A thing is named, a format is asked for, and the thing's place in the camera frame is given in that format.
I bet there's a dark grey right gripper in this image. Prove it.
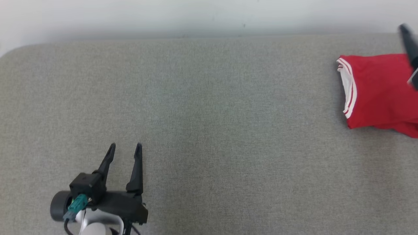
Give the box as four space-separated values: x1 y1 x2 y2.
398 23 418 90

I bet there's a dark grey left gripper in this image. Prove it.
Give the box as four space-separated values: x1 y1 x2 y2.
93 143 149 235

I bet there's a red Bulls 23 jersey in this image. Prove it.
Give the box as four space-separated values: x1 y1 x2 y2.
336 54 418 131

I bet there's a grey fabric sofa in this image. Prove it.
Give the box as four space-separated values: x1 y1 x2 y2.
0 33 418 235

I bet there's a teal cable connector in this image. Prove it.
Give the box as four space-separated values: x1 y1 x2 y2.
63 194 88 222

